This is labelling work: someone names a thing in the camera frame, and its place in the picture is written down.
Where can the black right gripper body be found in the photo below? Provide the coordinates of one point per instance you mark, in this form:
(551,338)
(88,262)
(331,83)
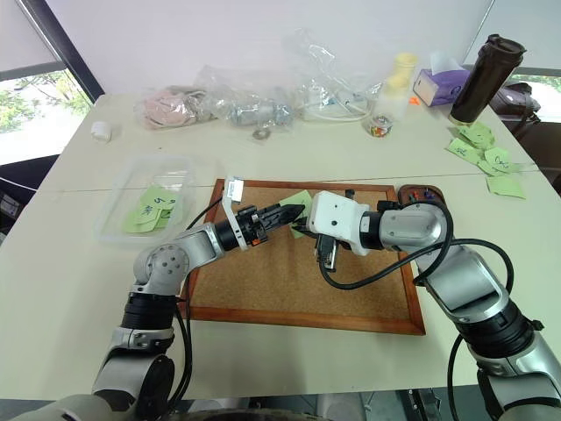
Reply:
(328,254)

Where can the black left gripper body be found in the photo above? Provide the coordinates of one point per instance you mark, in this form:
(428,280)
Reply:
(253,228)

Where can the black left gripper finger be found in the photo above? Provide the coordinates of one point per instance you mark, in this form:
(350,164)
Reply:
(282,222)
(285,210)

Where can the green sticky note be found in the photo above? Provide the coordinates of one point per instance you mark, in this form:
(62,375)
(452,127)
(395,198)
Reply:
(299,198)

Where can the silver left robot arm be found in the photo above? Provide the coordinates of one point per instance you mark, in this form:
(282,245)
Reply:
(197,245)

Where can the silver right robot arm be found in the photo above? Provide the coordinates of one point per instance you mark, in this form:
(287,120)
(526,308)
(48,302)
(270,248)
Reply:
(412,228)

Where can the green note with writing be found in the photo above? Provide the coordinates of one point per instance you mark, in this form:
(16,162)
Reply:
(462,151)
(477,133)
(164,218)
(155,196)
(497,161)
(133,219)

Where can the small brown tray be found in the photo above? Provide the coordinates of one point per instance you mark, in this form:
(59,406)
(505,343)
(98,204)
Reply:
(418,189)

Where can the small jar of pushpins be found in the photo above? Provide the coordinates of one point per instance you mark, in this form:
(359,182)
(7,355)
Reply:
(378,126)

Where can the clear plastic box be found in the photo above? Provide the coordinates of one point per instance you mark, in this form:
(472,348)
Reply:
(131,175)

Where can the blank green note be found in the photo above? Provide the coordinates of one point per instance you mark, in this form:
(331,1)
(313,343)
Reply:
(506,187)

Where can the purple tissue box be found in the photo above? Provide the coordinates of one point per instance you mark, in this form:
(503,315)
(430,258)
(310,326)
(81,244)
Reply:
(442,85)

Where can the wood framed cork board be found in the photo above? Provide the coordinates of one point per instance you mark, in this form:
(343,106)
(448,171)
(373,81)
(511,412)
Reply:
(271,280)

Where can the dark pushpin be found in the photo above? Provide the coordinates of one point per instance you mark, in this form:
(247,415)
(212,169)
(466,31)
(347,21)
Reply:
(349,193)

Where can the crumpled clear plastic bag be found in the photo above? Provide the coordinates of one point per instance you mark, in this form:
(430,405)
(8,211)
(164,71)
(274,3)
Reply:
(263,96)

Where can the plastic bag with pink item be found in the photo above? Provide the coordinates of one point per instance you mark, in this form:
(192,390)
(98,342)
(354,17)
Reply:
(164,107)

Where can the small orange piece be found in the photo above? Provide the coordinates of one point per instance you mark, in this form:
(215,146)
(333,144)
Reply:
(414,101)

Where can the clear container with yellow items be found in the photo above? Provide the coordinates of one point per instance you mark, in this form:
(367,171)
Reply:
(396,83)

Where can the dark brown tumbler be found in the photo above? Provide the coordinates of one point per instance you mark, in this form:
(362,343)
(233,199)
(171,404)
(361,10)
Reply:
(480,83)

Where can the dark brown bag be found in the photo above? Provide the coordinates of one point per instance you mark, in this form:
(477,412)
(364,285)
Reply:
(526,105)

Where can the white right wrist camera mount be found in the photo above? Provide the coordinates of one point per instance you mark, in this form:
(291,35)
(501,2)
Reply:
(335,215)

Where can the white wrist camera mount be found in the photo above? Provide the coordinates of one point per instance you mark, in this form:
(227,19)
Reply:
(335,215)
(232,188)

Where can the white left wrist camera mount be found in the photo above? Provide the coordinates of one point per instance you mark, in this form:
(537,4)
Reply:
(232,188)

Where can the black window frame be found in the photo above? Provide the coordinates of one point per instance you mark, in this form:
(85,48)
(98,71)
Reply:
(74,57)

